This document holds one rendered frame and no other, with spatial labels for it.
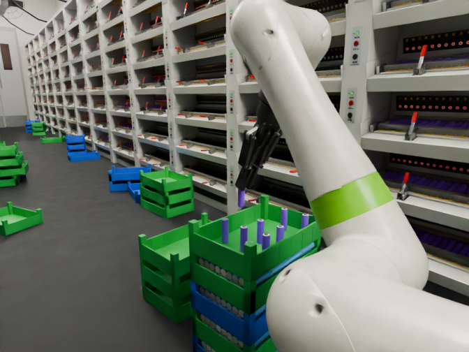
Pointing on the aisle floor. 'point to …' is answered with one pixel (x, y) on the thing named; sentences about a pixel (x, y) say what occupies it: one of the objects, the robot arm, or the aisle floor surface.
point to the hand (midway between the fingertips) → (246, 176)
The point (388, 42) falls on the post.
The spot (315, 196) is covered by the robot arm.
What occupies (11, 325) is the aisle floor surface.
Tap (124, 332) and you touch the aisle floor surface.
